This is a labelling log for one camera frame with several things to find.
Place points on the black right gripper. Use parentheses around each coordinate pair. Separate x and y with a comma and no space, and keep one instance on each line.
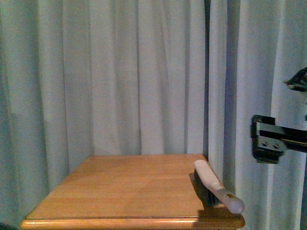
(270,142)

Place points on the wooden nightstand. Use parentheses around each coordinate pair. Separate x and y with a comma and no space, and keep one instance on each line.
(138,192)

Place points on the white handled black brush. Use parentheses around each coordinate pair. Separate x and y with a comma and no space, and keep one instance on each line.
(212,191)

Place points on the grey curtain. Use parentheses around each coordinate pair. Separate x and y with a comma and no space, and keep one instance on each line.
(136,77)

